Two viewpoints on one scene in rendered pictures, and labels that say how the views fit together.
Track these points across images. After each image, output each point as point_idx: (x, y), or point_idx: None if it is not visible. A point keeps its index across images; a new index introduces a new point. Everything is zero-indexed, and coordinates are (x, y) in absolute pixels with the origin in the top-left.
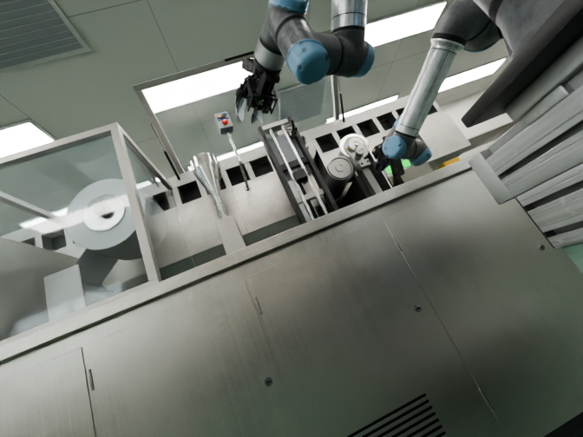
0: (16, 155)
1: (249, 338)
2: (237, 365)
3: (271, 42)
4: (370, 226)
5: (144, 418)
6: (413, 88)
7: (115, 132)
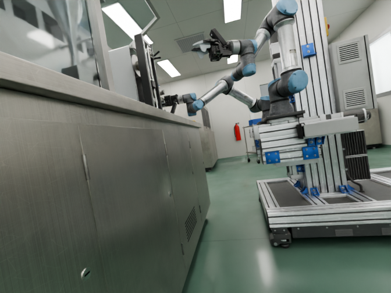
0: None
1: (164, 167)
2: (161, 182)
3: (242, 49)
4: (185, 132)
5: (126, 213)
6: (212, 89)
7: None
